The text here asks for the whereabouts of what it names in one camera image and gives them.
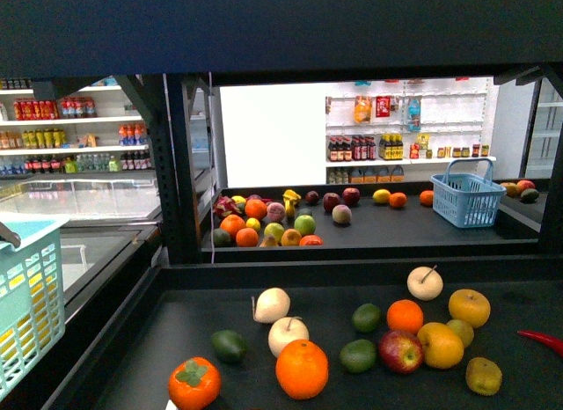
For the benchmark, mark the light teal shopping basket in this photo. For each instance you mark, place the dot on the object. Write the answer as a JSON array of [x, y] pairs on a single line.
[[32, 302]]

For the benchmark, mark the far yellow lemon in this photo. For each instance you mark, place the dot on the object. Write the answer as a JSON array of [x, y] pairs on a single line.
[[381, 197]]

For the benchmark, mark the drinks shelf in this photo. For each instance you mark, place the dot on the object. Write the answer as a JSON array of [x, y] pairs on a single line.
[[95, 129]]

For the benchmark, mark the far green apple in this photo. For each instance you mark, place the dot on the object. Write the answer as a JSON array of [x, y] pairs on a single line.
[[305, 225]]

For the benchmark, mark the pink dragon fruit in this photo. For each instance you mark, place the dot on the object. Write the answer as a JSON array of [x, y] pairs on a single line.
[[226, 206]]

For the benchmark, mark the far peach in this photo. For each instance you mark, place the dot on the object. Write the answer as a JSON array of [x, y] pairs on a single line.
[[342, 214]]

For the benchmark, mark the dark sauce bottles row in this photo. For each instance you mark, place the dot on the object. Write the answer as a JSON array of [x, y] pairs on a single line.
[[347, 149]]

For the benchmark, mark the black upper fruit tray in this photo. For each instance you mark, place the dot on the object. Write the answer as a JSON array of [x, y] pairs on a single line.
[[380, 232]]

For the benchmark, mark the white pear left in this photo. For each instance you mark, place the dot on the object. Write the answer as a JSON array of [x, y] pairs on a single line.
[[271, 305]]

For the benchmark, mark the white pear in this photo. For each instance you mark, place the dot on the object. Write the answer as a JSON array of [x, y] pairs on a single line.
[[271, 305], [285, 330], [424, 283]]

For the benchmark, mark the white pear middle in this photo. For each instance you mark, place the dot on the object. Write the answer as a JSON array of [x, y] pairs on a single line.
[[285, 330]]

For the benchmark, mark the green lime upper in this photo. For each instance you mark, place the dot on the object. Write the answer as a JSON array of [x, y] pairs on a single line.
[[366, 318]]

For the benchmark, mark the green lime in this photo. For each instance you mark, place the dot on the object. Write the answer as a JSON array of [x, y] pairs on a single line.
[[358, 356], [366, 318]]

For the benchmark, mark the dark green avocado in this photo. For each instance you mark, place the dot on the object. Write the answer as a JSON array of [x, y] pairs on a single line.
[[229, 346]]

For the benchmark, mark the white pear right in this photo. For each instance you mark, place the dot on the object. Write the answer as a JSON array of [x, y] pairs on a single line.
[[424, 283]]

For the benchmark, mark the small orange tangerine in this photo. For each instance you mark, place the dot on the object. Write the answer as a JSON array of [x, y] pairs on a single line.
[[405, 315]]

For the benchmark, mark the large navel orange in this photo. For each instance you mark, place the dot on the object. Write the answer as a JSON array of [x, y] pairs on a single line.
[[302, 369]]

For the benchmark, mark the green lime lower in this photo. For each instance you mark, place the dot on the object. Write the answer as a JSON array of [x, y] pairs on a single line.
[[358, 356]]

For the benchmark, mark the small blue basket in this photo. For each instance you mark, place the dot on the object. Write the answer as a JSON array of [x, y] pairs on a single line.
[[467, 200]]

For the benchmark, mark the red yellow apple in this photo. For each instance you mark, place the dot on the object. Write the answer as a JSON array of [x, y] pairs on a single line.
[[401, 352]]

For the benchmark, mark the orange persimmon green leaf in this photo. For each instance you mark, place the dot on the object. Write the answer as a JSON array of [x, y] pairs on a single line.
[[194, 384]]

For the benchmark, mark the yellow orange round fruit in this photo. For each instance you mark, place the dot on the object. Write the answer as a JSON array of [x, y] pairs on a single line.
[[470, 306]]

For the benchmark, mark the yellow orange apple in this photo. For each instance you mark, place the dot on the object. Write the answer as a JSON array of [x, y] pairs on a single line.
[[442, 348]]

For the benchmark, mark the small yellow green fruit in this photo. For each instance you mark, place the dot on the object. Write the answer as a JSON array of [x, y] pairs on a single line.
[[463, 330]]

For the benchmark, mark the brown yellow russet fruit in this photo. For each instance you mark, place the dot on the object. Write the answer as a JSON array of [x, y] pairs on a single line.
[[483, 376]]

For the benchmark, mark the red chili pepper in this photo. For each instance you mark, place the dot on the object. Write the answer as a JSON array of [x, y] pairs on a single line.
[[553, 343]]

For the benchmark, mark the black shelf post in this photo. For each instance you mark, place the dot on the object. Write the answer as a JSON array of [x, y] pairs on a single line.
[[169, 133]]

